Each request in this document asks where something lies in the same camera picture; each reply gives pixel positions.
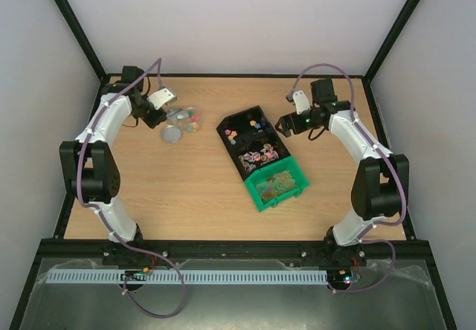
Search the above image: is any metal scoop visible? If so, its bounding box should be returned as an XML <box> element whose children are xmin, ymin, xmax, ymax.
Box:
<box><xmin>167</xmin><ymin>109</ymin><xmax>190</xmax><ymax>121</ymax></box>

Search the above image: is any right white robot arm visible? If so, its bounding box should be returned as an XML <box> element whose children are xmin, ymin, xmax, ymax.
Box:
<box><xmin>275</xmin><ymin>79</ymin><xmax>409</xmax><ymax>265</ymax></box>

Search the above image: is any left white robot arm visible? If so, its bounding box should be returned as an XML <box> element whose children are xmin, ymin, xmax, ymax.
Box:
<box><xmin>59</xmin><ymin>66</ymin><xmax>177</xmax><ymax>244</ymax></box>

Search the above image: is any round metal lid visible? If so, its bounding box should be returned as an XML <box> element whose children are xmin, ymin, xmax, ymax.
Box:
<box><xmin>161</xmin><ymin>125</ymin><xmax>184</xmax><ymax>143</ymax></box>

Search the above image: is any clear plastic jar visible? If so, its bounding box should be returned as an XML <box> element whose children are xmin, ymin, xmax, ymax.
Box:
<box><xmin>177</xmin><ymin>107</ymin><xmax>203</xmax><ymax>133</ymax></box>

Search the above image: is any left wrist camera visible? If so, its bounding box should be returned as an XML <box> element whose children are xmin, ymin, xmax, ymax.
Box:
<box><xmin>147</xmin><ymin>87</ymin><xmax>177</xmax><ymax>110</ymax></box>

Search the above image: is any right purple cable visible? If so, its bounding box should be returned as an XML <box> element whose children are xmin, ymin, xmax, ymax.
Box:
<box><xmin>288</xmin><ymin>63</ymin><xmax>408</xmax><ymax>294</ymax></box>

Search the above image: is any purple cable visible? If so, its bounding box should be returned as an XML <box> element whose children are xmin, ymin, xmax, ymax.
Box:
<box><xmin>76</xmin><ymin>57</ymin><xmax>186</xmax><ymax>318</ymax></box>
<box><xmin>288</xmin><ymin>63</ymin><xmax>408</xmax><ymax>294</ymax></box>

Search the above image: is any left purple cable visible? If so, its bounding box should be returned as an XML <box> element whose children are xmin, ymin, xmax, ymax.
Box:
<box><xmin>76</xmin><ymin>57</ymin><xmax>186</xmax><ymax>318</ymax></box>

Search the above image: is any light blue slotted duct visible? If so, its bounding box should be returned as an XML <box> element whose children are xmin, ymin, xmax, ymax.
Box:
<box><xmin>45</xmin><ymin>269</ymin><xmax>327</xmax><ymax>285</ymax></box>

